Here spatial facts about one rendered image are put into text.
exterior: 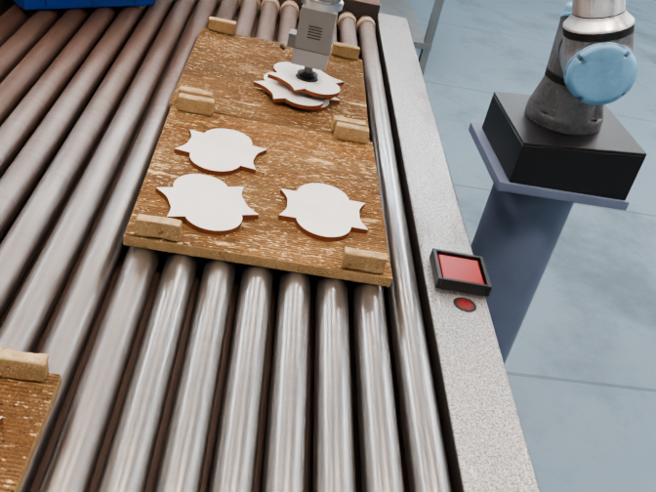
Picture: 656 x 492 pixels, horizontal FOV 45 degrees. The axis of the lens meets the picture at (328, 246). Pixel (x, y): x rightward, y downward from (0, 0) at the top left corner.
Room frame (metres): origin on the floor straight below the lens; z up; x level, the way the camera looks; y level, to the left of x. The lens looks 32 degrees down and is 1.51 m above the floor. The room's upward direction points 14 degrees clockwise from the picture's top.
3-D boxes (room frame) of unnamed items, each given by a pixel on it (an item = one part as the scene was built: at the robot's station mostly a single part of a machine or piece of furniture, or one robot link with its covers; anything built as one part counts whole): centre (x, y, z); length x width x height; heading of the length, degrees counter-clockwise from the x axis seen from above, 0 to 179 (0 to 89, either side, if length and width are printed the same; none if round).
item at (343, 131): (1.27, 0.01, 0.95); 0.06 x 0.02 x 0.03; 98
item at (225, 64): (1.47, 0.17, 0.93); 0.41 x 0.35 x 0.02; 7
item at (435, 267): (0.95, -0.19, 0.92); 0.08 x 0.08 x 0.02; 8
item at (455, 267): (0.95, -0.19, 0.92); 0.06 x 0.06 x 0.01; 8
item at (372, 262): (0.88, -0.05, 0.95); 0.06 x 0.02 x 0.03; 98
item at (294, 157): (1.06, 0.11, 0.93); 0.41 x 0.35 x 0.02; 8
